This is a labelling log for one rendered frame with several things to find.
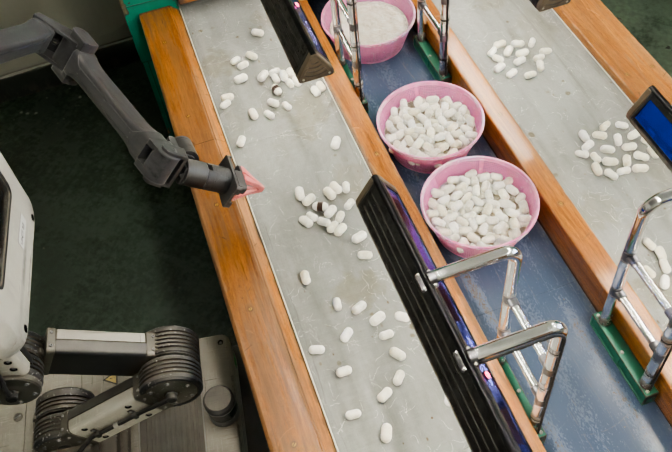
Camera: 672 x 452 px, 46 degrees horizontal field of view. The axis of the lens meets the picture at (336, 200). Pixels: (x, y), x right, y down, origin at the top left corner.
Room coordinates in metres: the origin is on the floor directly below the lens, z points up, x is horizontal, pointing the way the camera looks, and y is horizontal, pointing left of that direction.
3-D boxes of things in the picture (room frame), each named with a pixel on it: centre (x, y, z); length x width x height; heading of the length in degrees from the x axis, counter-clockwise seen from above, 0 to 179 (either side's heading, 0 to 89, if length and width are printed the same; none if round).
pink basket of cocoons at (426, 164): (1.37, -0.26, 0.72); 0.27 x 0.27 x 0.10
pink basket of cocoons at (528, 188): (1.09, -0.32, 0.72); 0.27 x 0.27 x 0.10
